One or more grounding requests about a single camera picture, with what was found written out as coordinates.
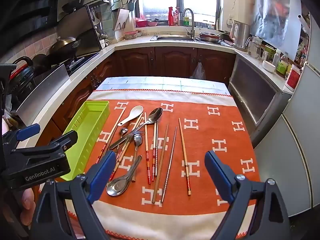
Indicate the pink-lidded food container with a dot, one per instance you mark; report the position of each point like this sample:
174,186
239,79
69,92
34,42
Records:
130,35

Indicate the hanging plastic bag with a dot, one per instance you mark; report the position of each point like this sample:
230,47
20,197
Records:
198,71

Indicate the black wok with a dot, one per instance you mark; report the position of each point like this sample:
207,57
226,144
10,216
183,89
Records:
63,45

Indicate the large metal spoon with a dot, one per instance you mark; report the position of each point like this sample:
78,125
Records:
155,116

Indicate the green-labelled bottle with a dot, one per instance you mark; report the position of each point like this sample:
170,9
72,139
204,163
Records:
282,66

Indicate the green dish soap bottle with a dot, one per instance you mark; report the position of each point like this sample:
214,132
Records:
186,21

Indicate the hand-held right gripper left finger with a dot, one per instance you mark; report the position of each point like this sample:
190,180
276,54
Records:
102,172

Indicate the person's left hand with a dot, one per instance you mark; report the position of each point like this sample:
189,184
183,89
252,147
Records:
28,205

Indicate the white bowl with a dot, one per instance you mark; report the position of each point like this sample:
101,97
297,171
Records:
268,66

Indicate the brown wooden cabinets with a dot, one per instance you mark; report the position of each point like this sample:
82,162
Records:
170,60

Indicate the red bottle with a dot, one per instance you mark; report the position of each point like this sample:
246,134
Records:
171,17

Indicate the light blue tablecloth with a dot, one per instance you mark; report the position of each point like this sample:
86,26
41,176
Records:
162,83

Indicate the white plastic bottle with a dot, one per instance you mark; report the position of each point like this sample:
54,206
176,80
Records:
276,57

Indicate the pink basin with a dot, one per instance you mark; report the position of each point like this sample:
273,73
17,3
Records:
140,23

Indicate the black pot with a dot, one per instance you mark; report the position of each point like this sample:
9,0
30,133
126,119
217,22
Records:
41,62

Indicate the pink bowl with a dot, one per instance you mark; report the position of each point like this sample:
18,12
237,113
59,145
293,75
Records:
152,23

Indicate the orange patterned blanket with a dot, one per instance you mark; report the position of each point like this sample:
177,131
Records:
200,142

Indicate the glass pitcher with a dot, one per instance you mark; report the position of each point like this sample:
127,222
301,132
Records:
255,47

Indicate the white ceramic spoon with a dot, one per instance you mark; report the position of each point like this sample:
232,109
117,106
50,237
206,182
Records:
135,111

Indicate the stack of dishes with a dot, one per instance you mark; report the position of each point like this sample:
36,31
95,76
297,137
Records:
208,37

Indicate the steel sink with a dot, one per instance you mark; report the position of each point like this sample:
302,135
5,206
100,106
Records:
172,38

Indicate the black cooktop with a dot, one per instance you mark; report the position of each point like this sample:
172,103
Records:
82,62

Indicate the metal soup spoon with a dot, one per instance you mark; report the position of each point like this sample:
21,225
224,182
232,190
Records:
117,186

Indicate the grey cabinet appliance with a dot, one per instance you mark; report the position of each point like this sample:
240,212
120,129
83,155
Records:
255,92

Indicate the green plastic utensil tray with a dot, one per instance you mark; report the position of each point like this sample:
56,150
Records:
85,130

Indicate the wooden cutting board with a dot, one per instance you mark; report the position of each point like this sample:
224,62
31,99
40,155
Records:
121,18

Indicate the red-labelled jar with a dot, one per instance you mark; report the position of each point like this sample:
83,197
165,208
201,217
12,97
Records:
293,78

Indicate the teal utensil holder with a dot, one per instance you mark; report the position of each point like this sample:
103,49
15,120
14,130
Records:
131,6

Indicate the metal fork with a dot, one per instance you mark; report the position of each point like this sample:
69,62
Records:
137,133

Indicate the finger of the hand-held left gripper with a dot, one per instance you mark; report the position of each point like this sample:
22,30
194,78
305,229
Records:
67,137
27,132

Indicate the small metal spoon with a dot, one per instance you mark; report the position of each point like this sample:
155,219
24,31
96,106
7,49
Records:
123,131

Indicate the steel faucet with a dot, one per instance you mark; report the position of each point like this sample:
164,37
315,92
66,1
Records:
192,25

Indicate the pink bottle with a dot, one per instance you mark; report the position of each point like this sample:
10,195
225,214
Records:
176,17

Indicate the plastic wall sheet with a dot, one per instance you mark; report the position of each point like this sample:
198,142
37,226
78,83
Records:
275,12

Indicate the medium metal spoon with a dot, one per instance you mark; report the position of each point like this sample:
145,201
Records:
138,140

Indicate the grey refrigerator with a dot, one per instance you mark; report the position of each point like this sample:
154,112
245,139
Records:
287,155

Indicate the steel splash guard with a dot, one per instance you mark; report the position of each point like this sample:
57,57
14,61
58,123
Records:
42,90

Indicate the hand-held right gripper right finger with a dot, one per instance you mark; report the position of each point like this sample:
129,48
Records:
220,175

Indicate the electric kettle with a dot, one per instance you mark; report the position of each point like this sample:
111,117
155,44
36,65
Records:
241,35

